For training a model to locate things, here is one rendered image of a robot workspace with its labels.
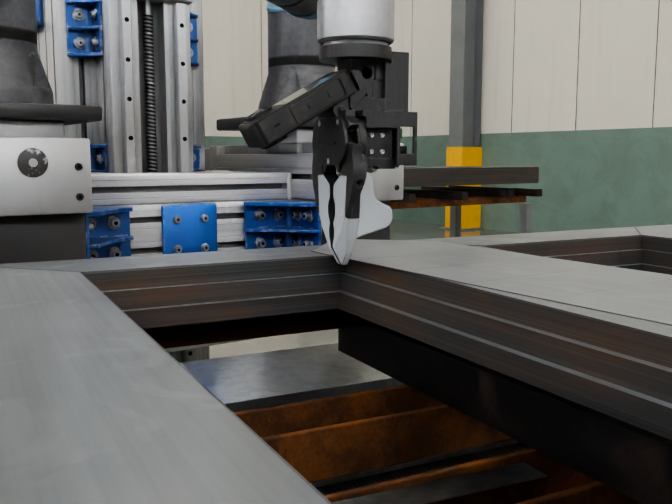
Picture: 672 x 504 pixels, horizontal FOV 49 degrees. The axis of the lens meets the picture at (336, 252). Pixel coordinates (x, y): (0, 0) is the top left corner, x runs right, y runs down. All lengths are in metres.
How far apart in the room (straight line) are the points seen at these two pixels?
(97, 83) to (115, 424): 1.03
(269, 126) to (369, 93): 0.11
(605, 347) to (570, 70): 9.07
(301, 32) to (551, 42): 8.57
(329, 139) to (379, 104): 0.06
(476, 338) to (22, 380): 0.34
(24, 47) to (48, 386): 0.78
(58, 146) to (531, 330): 0.61
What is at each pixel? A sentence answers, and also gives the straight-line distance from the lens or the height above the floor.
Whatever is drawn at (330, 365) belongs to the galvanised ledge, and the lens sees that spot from 1.06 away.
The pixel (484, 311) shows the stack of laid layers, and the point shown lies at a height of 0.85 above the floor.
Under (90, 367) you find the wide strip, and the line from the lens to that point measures 0.38.
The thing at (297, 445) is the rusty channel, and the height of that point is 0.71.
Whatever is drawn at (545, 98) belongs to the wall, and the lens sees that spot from 9.74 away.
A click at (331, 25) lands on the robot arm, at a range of 0.72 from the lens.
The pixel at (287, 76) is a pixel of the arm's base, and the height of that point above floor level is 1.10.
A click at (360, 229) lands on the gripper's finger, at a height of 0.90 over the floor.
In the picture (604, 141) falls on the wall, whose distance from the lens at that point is 9.18.
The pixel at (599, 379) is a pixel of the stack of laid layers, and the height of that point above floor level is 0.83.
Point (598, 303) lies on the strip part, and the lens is 0.55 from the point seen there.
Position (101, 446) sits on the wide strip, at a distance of 0.28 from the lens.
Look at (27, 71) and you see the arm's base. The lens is 1.08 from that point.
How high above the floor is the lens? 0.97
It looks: 7 degrees down
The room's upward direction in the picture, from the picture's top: straight up
